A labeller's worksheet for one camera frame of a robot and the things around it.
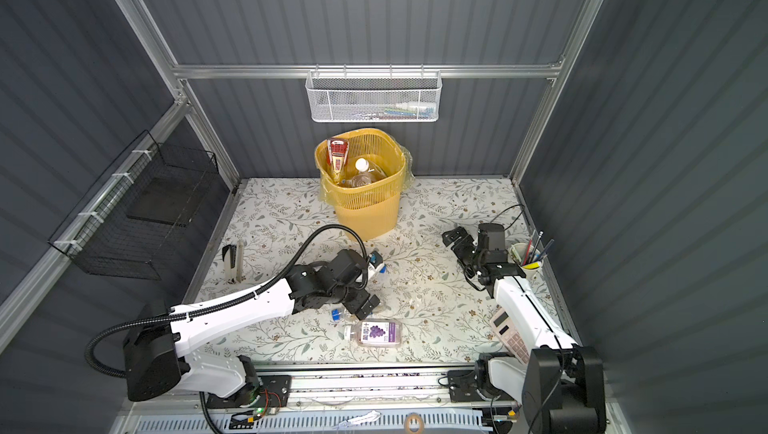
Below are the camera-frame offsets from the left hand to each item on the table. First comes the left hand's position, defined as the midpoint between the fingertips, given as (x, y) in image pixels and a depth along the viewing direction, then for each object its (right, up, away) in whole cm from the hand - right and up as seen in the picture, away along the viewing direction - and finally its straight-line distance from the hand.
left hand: (368, 289), depth 79 cm
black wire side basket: (-58, +18, -6) cm, 61 cm away
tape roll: (+10, -28, -8) cm, 31 cm away
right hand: (+24, +11, +7) cm, 28 cm away
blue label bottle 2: (-10, -8, +4) cm, 13 cm away
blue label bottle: (+2, +9, -9) cm, 13 cm away
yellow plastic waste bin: (-1, +20, +10) cm, 22 cm away
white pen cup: (+47, +7, +8) cm, 48 cm away
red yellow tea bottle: (-10, +38, +9) cm, 41 cm away
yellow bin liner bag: (+4, +39, +15) cm, 42 cm away
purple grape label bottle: (+2, -12, 0) cm, 12 cm away
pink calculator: (+39, -13, +2) cm, 41 cm away
